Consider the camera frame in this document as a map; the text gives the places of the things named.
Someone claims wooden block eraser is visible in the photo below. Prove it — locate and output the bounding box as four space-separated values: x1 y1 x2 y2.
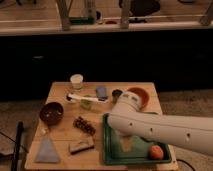
69 138 94 155

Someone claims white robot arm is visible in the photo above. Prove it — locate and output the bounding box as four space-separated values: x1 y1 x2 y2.
108 91 213 156

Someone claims orange bowl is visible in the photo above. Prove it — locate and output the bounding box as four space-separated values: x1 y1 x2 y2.
128 87 149 109

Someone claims dark purple bowl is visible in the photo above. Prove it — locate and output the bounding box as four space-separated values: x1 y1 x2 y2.
39 102 64 126

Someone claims blue sponge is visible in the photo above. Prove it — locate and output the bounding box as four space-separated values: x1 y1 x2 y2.
96 86 108 100

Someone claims dark metal cup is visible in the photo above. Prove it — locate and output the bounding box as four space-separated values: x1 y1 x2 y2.
112 89 122 104

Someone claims small green block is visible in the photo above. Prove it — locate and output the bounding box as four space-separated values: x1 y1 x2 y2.
80 100 92 110

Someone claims white paper cup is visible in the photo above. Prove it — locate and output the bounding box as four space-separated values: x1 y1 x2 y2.
70 74 83 90

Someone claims brown grape bunch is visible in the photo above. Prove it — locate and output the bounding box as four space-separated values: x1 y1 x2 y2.
73 117 96 136

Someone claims green plastic tray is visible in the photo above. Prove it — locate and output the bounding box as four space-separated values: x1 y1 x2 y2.
102 114 172 165

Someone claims orange ball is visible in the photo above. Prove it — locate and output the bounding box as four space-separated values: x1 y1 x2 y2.
149 145 164 160

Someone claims grey triangular cloth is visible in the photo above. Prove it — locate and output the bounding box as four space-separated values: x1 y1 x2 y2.
35 137 60 163

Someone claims black pole stand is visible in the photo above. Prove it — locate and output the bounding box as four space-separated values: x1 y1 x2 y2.
11 122 24 171

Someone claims black floor cable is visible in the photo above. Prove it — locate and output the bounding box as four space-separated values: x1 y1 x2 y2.
176 158 198 171

